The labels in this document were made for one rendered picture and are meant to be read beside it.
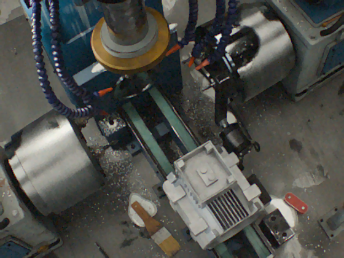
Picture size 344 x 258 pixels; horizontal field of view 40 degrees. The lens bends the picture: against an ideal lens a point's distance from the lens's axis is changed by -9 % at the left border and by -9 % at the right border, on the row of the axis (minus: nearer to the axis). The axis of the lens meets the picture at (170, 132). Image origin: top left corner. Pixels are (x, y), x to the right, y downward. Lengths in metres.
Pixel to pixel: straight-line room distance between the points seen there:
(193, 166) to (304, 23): 0.50
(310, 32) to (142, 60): 0.50
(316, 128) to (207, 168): 0.54
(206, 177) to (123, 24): 0.42
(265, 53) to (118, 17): 0.48
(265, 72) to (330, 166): 0.42
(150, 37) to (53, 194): 0.46
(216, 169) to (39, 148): 0.43
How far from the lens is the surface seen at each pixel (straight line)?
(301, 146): 1.61
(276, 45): 1.36
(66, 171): 1.25
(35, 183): 1.25
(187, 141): 1.46
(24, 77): 1.81
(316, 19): 1.39
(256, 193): 1.25
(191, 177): 1.22
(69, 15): 1.29
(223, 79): 1.17
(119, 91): 1.43
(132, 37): 1.08
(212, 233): 1.21
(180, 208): 1.27
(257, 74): 1.34
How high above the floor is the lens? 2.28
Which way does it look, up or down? 67 degrees down
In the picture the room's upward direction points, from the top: 10 degrees counter-clockwise
